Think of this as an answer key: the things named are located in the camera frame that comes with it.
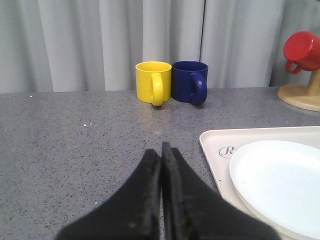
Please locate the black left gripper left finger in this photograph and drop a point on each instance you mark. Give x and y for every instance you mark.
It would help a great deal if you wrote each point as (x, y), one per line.
(132, 213)

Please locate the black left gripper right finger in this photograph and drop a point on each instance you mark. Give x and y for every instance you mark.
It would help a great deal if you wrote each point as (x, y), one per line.
(193, 211)

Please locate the white round plate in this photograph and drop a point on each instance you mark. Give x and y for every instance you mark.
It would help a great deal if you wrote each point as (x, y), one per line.
(279, 181)

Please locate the beige rabbit serving tray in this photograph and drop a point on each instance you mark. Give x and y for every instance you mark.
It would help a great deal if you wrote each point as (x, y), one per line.
(219, 147)

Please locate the dark blue mug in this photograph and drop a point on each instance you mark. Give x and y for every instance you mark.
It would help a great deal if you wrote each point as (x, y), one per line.
(189, 82)

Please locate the yellow mug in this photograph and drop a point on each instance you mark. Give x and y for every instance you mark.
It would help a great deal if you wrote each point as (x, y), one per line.
(153, 82)

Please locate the wooden mug tree stand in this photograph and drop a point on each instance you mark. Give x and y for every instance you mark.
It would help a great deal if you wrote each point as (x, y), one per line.
(303, 96)

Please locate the grey pleated curtain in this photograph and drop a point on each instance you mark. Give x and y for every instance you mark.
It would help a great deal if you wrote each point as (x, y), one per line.
(94, 45)

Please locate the red ribbed mug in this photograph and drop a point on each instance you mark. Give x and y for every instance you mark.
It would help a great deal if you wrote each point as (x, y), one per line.
(302, 51)

